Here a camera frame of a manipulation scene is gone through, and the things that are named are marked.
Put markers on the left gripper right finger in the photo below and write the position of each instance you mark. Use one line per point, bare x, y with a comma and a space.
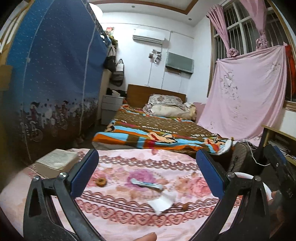
242, 211

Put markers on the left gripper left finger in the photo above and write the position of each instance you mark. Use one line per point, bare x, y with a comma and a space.
51, 212

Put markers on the white tissue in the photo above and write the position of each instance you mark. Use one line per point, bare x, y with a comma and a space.
163, 202

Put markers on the blue white wrapper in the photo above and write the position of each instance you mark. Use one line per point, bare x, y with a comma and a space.
147, 184

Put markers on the red plastic trash bucket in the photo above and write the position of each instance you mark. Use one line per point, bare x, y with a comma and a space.
267, 190

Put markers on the person's right hand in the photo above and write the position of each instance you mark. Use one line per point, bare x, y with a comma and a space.
277, 216

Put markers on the person's left hand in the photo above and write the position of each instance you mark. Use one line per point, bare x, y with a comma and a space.
149, 237

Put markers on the stack of papers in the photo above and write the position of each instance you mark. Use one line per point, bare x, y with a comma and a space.
284, 149

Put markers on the wooden shelf desk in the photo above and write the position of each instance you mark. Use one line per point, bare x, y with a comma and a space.
270, 133

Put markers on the dark mesh fan heater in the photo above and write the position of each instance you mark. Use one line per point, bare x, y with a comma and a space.
242, 160

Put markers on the small brown nut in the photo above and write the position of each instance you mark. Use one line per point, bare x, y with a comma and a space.
185, 207

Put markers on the pink floral table cloth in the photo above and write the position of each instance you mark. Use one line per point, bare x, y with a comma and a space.
119, 210

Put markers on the white cardboard box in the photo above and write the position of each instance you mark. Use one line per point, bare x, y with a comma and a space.
56, 162

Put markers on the small brown round core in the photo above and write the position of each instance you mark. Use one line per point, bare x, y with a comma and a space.
101, 182

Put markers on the cream pillow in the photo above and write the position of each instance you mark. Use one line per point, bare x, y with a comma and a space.
171, 111

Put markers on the pink hanging sheet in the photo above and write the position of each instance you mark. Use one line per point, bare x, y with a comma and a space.
246, 94

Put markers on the colourful striped bed blanket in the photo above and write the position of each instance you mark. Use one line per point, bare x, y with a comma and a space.
133, 128

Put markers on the red hanging cloth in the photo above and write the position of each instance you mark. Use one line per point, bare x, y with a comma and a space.
290, 89

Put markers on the floral pillow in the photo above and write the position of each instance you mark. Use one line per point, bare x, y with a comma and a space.
165, 100

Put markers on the wooden bed headboard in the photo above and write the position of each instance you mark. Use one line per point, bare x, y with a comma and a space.
137, 96

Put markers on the white bedside drawer cabinet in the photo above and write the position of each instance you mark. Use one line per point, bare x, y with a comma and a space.
110, 105

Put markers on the window with bars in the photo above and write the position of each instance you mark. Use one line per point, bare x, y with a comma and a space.
242, 35

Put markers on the white grey hanging bag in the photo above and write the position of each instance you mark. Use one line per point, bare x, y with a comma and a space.
118, 76

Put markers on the blue fabric wardrobe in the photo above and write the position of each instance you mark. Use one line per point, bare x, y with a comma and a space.
57, 57

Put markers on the pink right curtain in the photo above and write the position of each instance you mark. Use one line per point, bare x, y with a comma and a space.
257, 11

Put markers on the pink curtain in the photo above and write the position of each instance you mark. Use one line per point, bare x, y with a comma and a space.
257, 11
216, 16

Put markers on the black hanging bag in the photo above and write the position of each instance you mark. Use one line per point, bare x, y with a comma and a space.
110, 61

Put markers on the pink left curtain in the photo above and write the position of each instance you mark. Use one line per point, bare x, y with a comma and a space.
216, 16

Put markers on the white wall air conditioner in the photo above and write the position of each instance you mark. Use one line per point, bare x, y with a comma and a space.
148, 36

